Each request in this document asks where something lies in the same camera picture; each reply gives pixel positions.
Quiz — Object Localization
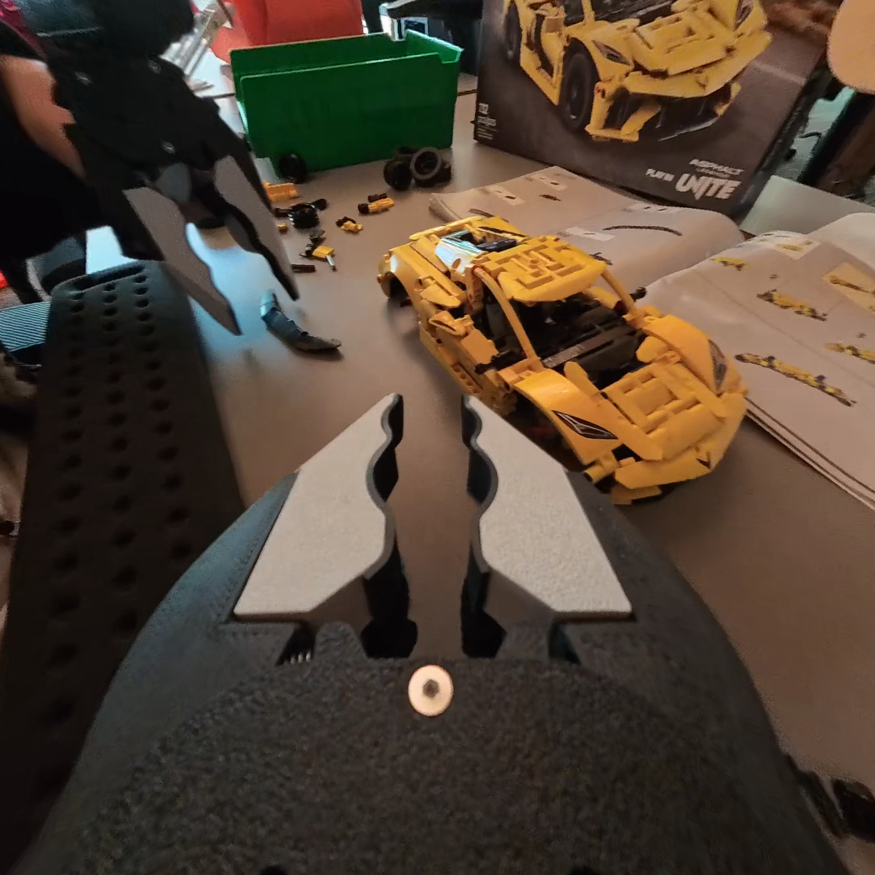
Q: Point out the grey desk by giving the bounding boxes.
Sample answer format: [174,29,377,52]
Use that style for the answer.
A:
[85,68,875,821]

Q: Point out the stack of black toy wheels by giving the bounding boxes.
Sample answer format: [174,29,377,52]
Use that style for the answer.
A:
[383,145,453,191]

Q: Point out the green plastic bin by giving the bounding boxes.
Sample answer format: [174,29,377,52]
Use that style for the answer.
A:
[229,31,464,175]

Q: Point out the person's left hand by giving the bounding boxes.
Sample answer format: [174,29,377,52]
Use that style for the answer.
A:
[0,53,86,180]

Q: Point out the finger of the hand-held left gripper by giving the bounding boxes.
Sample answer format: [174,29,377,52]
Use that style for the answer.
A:
[123,164,243,336]
[212,152,302,302]

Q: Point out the open instruction booklet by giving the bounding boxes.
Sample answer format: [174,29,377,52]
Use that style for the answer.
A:
[429,166,875,510]

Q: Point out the yellow brick toy car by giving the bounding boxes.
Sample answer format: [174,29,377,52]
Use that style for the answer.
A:
[376,215,749,507]

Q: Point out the black curved brick piece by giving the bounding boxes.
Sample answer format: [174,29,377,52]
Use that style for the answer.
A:
[260,290,343,355]

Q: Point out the scattered small brick pieces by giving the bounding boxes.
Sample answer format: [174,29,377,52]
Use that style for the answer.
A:
[263,181,397,274]

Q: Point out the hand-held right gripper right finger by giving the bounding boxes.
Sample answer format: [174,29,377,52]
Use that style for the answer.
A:
[459,394,634,625]

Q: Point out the dark toy car box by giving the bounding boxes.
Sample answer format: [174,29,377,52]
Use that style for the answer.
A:
[474,0,845,216]

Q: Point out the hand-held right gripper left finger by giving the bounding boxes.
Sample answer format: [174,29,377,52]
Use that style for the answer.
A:
[234,393,411,619]

